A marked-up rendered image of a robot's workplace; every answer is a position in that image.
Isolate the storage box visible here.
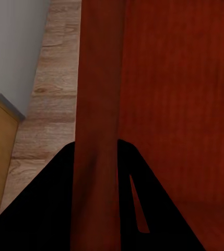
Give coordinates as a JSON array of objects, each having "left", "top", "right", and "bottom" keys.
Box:
[{"left": 70, "top": 0, "right": 224, "bottom": 251}]

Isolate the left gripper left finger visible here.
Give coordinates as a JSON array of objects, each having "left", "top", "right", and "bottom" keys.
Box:
[{"left": 0, "top": 141, "right": 75, "bottom": 251}]

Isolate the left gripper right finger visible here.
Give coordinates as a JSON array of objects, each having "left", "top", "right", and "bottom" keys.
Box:
[{"left": 117, "top": 139, "right": 206, "bottom": 251}]

